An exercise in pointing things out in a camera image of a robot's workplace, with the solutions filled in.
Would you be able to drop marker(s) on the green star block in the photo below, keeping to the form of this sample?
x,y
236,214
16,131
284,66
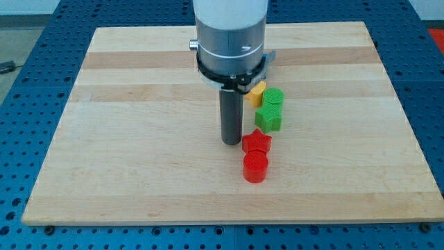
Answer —
x,y
269,117

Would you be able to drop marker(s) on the red cylinder block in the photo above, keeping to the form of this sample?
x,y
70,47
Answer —
x,y
255,166

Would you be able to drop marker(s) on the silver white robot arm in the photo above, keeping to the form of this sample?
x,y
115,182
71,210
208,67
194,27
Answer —
x,y
229,45

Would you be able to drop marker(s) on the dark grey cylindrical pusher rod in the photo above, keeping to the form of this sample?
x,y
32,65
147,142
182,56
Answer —
x,y
231,113

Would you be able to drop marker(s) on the black device on floor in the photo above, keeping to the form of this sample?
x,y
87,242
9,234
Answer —
x,y
7,67

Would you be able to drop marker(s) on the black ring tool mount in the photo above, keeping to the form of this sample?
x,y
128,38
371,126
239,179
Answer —
x,y
241,83

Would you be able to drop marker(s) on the yellow heart block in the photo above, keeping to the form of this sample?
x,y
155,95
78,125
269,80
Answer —
x,y
255,96

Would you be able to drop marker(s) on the red star block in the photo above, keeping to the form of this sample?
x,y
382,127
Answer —
x,y
256,141

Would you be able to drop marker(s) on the red object at right edge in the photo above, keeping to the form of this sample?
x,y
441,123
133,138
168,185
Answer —
x,y
438,36

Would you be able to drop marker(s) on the blue perforated table plate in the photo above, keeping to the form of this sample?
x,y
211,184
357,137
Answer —
x,y
34,104

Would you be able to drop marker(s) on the green cylinder block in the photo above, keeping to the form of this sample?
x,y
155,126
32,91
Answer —
x,y
273,96

